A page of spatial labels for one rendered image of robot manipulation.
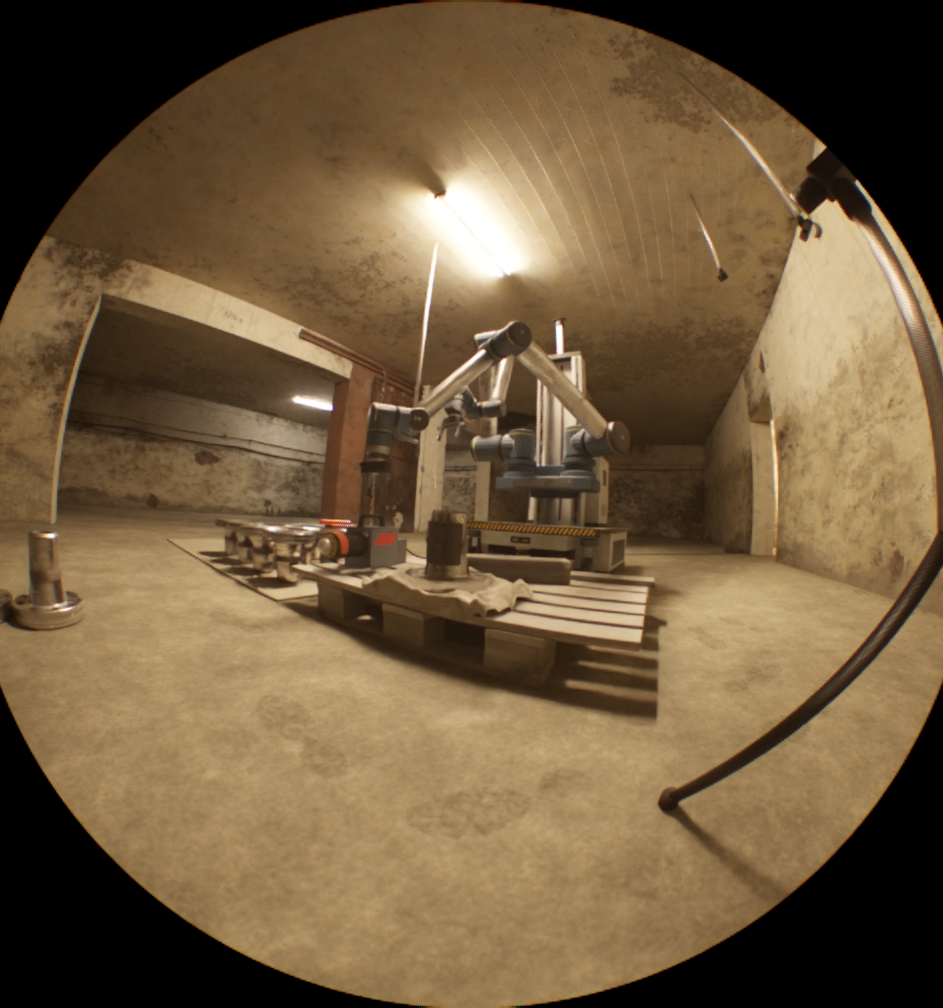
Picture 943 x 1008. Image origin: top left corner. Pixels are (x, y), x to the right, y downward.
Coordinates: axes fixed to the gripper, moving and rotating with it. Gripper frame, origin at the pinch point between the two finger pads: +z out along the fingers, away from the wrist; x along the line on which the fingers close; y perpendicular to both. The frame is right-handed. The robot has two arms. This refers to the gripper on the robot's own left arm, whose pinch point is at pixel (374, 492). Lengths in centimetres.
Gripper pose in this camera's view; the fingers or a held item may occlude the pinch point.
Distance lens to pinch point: 149.6
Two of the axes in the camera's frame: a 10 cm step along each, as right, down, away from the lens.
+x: 9.4, 0.4, -3.4
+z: -0.6, 10.0, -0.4
